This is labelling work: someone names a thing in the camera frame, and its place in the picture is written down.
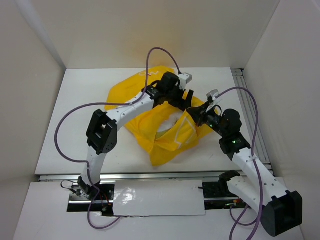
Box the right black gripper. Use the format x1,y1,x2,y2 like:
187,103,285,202
186,100,228,138

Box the white pillow with yellow edge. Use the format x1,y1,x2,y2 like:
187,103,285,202
155,112,183,139

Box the yellow pillowcase with white print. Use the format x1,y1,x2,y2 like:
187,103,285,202
106,66,213,167

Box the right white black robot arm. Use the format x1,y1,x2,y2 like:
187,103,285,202
186,103,303,237

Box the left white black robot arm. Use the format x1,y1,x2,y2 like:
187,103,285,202
77,71,193,200

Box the white cover plate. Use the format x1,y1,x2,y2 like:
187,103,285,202
113,179,206,217

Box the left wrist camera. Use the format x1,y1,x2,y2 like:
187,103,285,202
178,73,192,90

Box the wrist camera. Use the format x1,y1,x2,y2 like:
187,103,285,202
206,89,221,112
178,73,192,90

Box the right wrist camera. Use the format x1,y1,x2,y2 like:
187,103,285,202
206,89,221,112

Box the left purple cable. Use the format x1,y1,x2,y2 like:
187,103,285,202
54,47,182,230

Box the purple cable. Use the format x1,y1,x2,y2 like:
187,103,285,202
54,47,182,230
214,86,265,240

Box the aluminium rail right side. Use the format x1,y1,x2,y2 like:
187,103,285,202
231,68,275,175

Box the aluminium rail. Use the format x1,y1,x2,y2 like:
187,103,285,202
39,171,226,182
231,68,275,175

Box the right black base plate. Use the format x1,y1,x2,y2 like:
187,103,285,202
199,181,246,210

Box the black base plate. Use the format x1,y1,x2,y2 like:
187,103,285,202
199,181,246,210
66,181,116,217

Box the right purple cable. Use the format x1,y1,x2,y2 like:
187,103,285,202
214,86,265,240

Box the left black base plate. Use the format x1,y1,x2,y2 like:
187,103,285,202
66,181,116,217

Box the aluminium rail front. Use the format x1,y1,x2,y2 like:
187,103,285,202
39,171,226,182

